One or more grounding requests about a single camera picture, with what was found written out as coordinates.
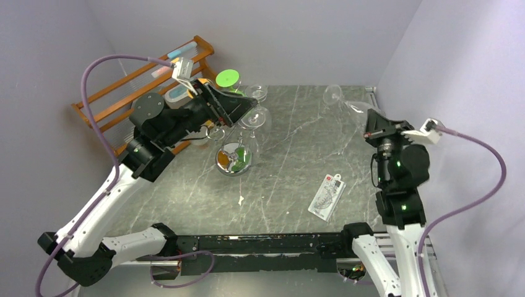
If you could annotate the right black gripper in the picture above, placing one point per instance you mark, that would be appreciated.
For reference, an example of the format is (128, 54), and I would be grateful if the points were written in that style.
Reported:
(387, 132)

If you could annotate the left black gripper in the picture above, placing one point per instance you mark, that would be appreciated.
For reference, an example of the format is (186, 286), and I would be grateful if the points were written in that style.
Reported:
(228, 108)

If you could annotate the green plastic wine glass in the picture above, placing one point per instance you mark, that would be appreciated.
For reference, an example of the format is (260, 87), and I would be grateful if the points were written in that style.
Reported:
(229, 80)

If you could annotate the clear wine glass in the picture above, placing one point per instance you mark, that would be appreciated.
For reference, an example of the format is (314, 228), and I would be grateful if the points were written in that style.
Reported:
(207, 134)
(258, 92)

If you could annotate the orange plastic wine glass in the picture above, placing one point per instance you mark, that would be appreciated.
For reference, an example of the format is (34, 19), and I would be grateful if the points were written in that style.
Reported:
(190, 93)

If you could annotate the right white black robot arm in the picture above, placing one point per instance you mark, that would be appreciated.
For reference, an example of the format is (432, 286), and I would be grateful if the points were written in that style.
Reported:
(402, 166)

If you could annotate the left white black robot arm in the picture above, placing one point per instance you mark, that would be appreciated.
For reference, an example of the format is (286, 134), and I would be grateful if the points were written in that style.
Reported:
(82, 249)

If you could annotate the chrome wine glass rack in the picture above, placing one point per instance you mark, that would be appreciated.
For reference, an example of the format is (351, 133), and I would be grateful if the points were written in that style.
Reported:
(232, 158)

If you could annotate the wooden shelf rack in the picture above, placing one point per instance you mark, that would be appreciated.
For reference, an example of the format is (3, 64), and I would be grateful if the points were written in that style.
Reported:
(112, 105)

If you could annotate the blue white packaged item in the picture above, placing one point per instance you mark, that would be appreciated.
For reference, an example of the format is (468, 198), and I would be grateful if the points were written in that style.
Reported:
(176, 97)

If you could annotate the blue marker pen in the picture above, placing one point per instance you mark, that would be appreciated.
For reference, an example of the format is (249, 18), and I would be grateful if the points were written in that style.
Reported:
(191, 46)

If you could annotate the pink yellow marker pen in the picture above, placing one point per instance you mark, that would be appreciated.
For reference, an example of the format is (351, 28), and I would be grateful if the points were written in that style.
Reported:
(162, 70)

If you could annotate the white packaged ruler card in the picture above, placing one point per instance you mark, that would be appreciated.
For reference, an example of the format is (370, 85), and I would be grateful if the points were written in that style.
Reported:
(327, 197)

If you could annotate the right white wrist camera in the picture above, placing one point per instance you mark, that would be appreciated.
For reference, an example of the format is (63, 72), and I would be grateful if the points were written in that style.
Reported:
(428, 134)

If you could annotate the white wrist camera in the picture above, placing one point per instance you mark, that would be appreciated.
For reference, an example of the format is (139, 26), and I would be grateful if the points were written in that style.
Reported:
(428, 134)
(182, 69)

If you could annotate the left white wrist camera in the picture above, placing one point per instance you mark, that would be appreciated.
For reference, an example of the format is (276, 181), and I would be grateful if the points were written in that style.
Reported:
(182, 69)

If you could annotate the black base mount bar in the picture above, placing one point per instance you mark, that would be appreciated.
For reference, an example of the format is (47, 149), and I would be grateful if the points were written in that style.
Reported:
(320, 252)

